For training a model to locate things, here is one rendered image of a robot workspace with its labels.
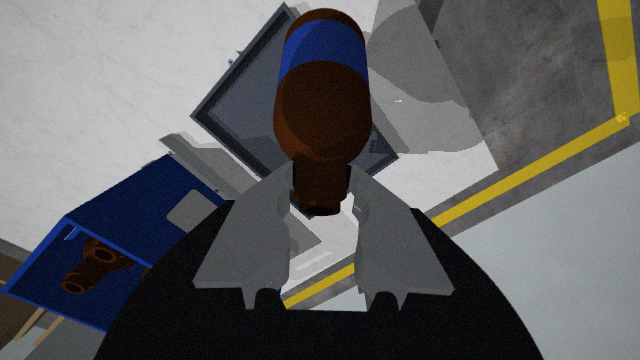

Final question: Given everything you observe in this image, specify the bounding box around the dark grey square tray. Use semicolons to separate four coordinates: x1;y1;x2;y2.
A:
189;2;399;179

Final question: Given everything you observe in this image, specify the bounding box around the brown bottle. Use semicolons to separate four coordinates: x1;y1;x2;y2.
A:
61;236;137;294
273;8;372;216
90;239;126;263
141;266;150;280

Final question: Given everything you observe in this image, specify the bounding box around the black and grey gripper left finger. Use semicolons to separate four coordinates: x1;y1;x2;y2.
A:
93;161;296;360

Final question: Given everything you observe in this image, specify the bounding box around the dark blue box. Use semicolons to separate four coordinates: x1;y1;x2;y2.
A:
33;154;225;333

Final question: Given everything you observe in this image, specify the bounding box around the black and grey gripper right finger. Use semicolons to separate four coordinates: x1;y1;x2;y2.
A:
346;164;544;360

